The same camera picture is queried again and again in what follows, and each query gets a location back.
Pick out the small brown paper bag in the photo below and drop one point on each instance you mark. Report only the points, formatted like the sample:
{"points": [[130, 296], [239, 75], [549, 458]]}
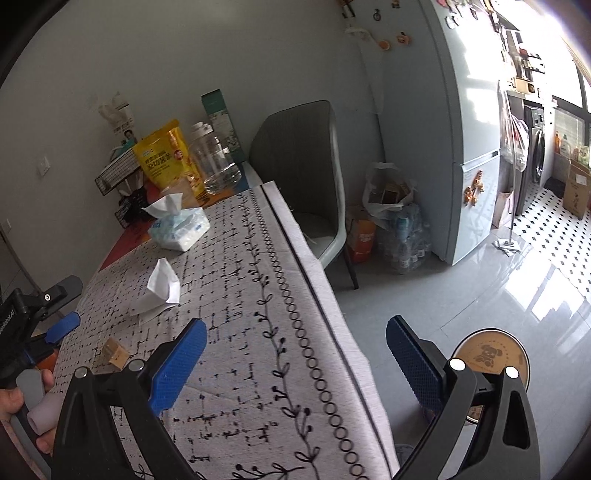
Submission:
{"points": [[502, 210]]}

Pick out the kitchen wall shelf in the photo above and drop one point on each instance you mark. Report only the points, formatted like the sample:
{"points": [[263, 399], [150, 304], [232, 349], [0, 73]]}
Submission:
{"points": [[521, 60]]}

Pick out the pack of water bottles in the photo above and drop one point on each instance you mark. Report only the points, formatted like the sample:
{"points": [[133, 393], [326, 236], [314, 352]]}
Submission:
{"points": [[406, 244]]}

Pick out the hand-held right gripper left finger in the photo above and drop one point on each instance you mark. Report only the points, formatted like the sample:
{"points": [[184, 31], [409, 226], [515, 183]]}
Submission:
{"points": [[180, 364]]}

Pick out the grey washing machine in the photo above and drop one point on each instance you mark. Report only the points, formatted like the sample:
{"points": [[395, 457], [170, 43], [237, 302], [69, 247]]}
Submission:
{"points": [[535, 147]]}

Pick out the small brown cardboard box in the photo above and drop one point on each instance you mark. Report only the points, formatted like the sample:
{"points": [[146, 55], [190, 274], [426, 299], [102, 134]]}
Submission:
{"points": [[114, 354]]}

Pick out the grey black-patterned tablecloth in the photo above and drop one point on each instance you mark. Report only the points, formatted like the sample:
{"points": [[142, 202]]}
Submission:
{"points": [[231, 300]]}

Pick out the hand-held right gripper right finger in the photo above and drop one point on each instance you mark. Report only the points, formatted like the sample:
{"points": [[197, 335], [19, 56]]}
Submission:
{"points": [[411, 360]]}

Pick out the hanging plastic bags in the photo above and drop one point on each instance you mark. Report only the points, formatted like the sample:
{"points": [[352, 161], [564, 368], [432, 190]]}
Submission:
{"points": [[518, 138]]}

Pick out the round wooden-top stool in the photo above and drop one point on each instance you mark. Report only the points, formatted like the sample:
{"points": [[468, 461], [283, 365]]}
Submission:
{"points": [[489, 355]]}

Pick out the clear plastic jar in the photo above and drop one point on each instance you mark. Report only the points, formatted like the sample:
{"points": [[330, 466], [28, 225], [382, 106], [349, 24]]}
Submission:
{"points": [[214, 161]]}

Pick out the large brown cardboard box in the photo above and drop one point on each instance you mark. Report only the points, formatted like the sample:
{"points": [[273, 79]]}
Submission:
{"points": [[577, 189]]}

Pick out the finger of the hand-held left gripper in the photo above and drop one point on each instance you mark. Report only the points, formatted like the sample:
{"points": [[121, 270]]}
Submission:
{"points": [[39, 354], [64, 325]]}

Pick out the yellow snack bag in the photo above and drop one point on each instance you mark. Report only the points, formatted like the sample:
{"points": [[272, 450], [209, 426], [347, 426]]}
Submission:
{"points": [[161, 161]]}

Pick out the light blue fridge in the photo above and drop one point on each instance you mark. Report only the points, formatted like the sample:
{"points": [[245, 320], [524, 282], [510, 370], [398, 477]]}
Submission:
{"points": [[415, 115]]}

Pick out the red and orange table mat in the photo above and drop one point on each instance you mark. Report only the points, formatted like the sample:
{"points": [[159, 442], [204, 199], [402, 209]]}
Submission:
{"points": [[122, 242]]}

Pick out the green and white carton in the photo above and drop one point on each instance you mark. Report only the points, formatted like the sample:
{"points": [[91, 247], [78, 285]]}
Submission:
{"points": [[219, 104]]}

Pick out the white wall switch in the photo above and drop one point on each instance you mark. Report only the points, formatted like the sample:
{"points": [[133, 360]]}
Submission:
{"points": [[45, 166]]}

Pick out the white tissue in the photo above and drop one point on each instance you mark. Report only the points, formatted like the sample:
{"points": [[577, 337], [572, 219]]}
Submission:
{"points": [[161, 286]]}

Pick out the orange figurine fridge magnets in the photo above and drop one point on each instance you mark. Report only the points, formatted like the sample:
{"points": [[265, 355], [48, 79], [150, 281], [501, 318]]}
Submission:
{"points": [[474, 189]]}

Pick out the white printed wall bag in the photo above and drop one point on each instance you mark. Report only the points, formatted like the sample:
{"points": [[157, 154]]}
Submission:
{"points": [[124, 122]]}

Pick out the white floor mop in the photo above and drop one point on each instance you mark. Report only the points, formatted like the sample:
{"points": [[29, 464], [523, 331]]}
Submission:
{"points": [[508, 247]]}

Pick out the grey chair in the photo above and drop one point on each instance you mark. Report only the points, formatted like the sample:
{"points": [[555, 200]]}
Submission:
{"points": [[295, 147]]}

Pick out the blue and white tissue pack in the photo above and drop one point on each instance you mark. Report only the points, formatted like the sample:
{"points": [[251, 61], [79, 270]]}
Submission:
{"points": [[182, 228]]}

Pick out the teal box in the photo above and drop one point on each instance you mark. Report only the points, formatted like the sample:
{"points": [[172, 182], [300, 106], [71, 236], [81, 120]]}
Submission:
{"points": [[122, 150]]}

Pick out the cartoon fridge magnet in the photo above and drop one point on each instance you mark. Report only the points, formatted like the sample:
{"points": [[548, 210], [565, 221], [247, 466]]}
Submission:
{"points": [[404, 39]]}

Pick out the plastic bag of boxes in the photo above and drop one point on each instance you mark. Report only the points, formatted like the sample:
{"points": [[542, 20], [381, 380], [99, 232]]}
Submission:
{"points": [[374, 194]]}

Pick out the round orange fridge magnet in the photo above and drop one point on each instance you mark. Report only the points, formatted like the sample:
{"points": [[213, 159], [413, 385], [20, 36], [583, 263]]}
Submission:
{"points": [[383, 45]]}

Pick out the orange carton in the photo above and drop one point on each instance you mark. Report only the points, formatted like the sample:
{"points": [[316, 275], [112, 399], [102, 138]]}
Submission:
{"points": [[364, 240]]}

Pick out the person's left hand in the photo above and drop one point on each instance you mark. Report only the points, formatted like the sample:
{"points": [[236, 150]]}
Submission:
{"points": [[8, 406]]}

